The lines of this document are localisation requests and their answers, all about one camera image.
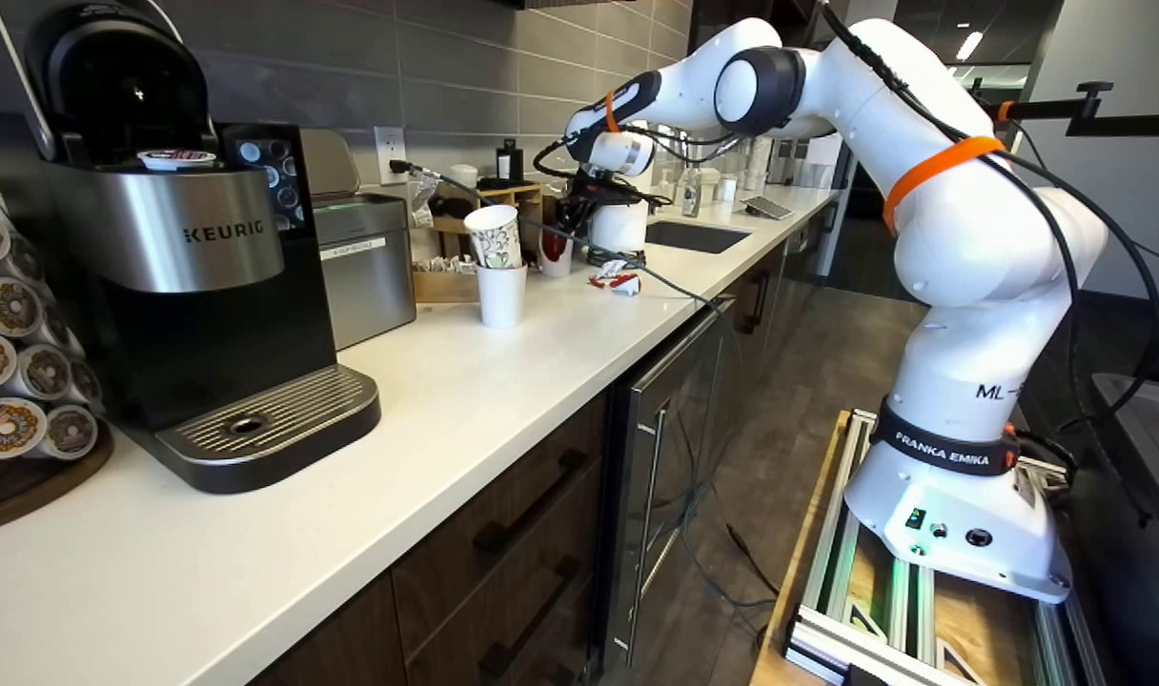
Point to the white paper towel roll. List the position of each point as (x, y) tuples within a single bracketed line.
[(624, 231)]

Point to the dark wood base cabinet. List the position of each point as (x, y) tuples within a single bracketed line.
[(504, 557)]

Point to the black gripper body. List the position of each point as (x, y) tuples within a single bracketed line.
[(616, 196)]

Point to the wooden countertop organizer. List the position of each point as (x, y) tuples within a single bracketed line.
[(518, 203)]

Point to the aluminium robot cart frame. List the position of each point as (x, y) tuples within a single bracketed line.
[(885, 611)]

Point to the stainless steel box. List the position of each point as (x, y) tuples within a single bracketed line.
[(369, 272)]

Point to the white wall outlet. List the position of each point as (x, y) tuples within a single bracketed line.
[(392, 153)]

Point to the printed paper cup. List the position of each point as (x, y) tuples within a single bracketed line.
[(495, 236)]

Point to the white red-rimmed coffee pod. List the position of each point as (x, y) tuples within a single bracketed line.
[(176, 156)]

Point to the k-cup carousel rack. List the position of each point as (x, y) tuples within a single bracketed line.
[(59, 483)]

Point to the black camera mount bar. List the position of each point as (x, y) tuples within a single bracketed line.
[(1116, 121)]

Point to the stainless undercounter appliance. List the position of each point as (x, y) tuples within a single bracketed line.
[(661, 459)]

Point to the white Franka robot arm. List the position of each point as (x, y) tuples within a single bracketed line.
[(975, 252)]

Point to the small white cup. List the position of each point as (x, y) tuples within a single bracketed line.
[(463, 177)]

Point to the large red mug shard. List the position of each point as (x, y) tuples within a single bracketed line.
[(603, 272)]

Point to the black countertop sink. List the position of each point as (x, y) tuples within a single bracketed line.
[(697, 236)]

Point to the broken white mug red inside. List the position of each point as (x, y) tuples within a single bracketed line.
[(553, 255)]

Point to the black canister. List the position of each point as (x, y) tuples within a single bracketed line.
[(509, 161)]

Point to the small box of packets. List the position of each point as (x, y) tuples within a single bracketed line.
[(443, 282)]

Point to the black Keurig coffee maker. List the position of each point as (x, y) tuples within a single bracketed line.
[(200, 316)]

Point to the chrome faucet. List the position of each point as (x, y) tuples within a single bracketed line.
[(691, 191)]

